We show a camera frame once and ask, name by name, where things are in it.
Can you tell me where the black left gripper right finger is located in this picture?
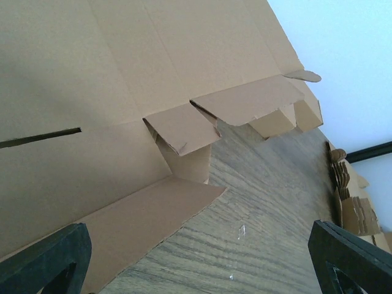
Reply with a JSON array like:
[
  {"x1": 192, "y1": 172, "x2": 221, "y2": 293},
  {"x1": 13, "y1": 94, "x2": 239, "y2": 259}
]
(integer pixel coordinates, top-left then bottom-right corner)
[{"x1": 308, "y1": 220, "x2": 391, "y2": 293}]

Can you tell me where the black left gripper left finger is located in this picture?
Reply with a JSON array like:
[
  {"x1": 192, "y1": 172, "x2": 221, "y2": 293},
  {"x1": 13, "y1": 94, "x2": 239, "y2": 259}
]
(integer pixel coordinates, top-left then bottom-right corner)
[{"x1": 1, "y1": 223, "x2": 92, "y2": 293}]

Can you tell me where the large cardboard box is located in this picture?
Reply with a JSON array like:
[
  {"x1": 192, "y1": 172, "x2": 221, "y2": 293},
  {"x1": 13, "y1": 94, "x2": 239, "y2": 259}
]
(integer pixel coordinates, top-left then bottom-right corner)
[{"x1": 1, "y1": 1, "x2": 323, "y2": 293}]

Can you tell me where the stack of small cardboard blanks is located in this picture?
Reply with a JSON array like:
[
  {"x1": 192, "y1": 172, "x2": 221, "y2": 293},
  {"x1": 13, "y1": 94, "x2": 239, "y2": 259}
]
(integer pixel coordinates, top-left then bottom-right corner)
[{"x1": 326, "y1": 141, "x2": 391, "y2": 253}]

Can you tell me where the black right corner frame post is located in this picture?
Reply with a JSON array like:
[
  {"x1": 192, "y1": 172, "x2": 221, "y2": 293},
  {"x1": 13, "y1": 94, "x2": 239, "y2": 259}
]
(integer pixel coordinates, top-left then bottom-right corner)
[{"x1": 345, "y1": 141, "x2": 392, "y2": 163}]

